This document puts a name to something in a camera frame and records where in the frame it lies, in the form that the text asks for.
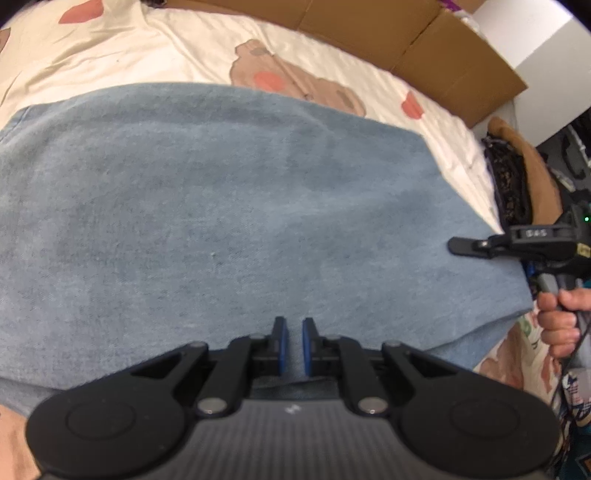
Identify brown cardboard sheet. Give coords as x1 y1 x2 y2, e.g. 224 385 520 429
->
166 0 527 130

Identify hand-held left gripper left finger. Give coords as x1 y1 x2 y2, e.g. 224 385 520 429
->
130 316 291 416

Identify light blue denim pants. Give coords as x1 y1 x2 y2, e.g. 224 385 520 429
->
0 82 534 416

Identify cream bear print blanket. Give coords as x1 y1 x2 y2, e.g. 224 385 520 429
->
0 0 573 480

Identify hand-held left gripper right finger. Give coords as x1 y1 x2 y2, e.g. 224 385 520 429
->
301 318 460 416

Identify brown blanket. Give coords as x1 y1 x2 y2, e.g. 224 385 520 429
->
489 115 561 232

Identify dark patterned cloth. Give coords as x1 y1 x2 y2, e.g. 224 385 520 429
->
482 136 532 227

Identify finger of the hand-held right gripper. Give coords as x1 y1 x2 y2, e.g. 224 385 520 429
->
448 235 494 258

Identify person's right hand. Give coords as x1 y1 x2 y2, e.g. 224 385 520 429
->
538 287 591 361

